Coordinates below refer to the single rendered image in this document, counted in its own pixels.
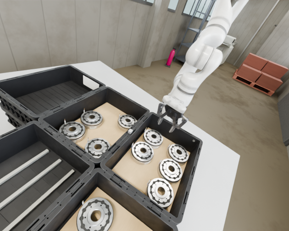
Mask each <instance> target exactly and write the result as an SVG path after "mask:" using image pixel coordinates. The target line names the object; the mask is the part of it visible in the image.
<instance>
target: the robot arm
mask: <svg viewBox="0 0 289 231"><path fill-rule="evenodd" d="M236 1H237V2H236V3H235V5H234V6H233V7H232V6H231V1H230V0H216V3H215V7H214V10H213V13H212V15H211V17H210V20H209V22H208V24H207V26H206V28H205V29H204V30H203V31H202V32H201V33H200V34H199V36H198V38H197V40H196V41H195V42H194V43H193V44H192V45H191V47H190V48H189V49H188V51H187V53H186V56H185V59H186V62H185V63H184V65H183V67H182V68H181V69H180V71H179V72H178V74H177V75H176V77H175V78H174V81H173V89H172V91H171V93H169V94H168V95H165V96H164V97H163V99H162V102H160V103H159V105H158V110H157V115H159V117H160V118H159V120H158V125H160V124H161V122H162V120H163V118H165V119H167V120H168V121H171V120H172V122H173V126H172V127H171V129H170V131H169V132H173V131H174V129H175V128H177V129H180V128H181V127H182V126H183V125H184V124H185V123H186V122H187V121H188V120H189V119H188V118H186V117H185V116H184V115H183V114H184V112H185V111H186V108H187V107H188V105H189V103H190V102H191V100H192V98H193V96H194V94H195V92H196V90H197V89H198V87H199V86H200V85H201V83H202V82H203V81H204V80H205V79H206V78H207V77H208V76H209V75H210V74H211V73H212V72H213V71H214V70H215V69H216V68H217V67H218V66H219V65H220V63H221V62H222V52H221V51H220V50H218V49H216V47H218V46H220V45H221V44H222V43H223V41H224V40H225V38H226V35H227V33H228V31H229V29H230V27H231V24H232V23H233V21H234V20H235V18H236V17H237V16H238V14H239V13H240V12H241V10H242V9H243V7H244V6H245V5H246V3H247V2H248V1H249V0H236ZM197 69H200V70H202V71H200V72H198V73H195V71H196V70H197ZM179 118H182V120H181V121H182V122H181V123H180V124H178V119H179Z"/></svg>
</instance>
